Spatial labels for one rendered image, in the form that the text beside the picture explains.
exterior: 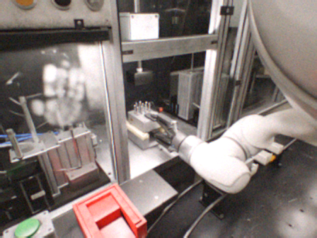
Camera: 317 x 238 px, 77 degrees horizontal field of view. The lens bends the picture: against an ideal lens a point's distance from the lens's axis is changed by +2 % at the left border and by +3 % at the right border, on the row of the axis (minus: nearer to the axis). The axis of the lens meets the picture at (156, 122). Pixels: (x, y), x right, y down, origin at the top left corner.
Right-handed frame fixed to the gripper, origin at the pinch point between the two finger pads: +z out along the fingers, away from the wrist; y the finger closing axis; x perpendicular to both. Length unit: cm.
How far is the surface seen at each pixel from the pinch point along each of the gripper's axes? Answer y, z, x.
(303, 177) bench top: -30, -44, -62
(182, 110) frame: -3.9, 7.0, -25.1
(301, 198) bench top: -31, -49, -47
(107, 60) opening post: 29.3, -12.9, 22.6
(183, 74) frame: 14.7, 7.8, -24.4
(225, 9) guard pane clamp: 40.9, -13.0, -18.8
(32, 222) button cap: 3, -23, 46
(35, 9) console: 39, -14, 35
